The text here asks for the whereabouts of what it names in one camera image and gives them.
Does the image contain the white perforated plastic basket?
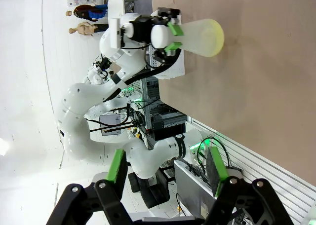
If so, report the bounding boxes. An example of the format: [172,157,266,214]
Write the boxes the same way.
[144,9,186,81]

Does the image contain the grey metal cabinet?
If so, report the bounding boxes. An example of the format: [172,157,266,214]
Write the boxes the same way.
[174,159,223,225]

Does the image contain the pale grey box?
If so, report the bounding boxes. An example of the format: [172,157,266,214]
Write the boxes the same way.
[98,113,121,137]

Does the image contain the mannequin with brown hair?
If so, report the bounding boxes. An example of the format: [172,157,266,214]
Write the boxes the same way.
[73,4,109,22]

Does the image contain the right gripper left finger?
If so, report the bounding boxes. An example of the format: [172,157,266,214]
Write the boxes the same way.
[46,148,134,225]

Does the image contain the aluminium frame equipment rack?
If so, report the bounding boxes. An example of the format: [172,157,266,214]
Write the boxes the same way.
[142,75,188,147]

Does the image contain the white board panel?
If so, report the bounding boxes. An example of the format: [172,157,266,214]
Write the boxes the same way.
[108,0,126,20]

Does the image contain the translucent plastic Erlenmeyer flask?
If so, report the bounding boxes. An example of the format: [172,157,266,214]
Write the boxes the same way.
[180,18,225,58]

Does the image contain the thick black left arm hose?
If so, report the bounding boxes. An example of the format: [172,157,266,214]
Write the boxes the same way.
[102,48,182,102]

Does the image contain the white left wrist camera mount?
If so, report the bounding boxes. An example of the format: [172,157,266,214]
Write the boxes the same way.
[109,17,124,49]

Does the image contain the aluminium table frame rail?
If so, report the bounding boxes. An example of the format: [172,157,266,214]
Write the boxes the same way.
[186,115,316,225]

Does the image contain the black controller box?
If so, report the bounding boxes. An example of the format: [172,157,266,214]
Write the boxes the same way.
[152,112,187,142]

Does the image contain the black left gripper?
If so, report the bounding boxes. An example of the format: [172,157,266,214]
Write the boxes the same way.
[128,7,185,64]

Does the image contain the bare beige mannequin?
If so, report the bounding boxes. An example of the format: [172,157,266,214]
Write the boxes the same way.
[68,21,109,37]

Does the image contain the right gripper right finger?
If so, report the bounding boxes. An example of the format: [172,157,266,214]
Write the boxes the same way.
[204,146,294,225]

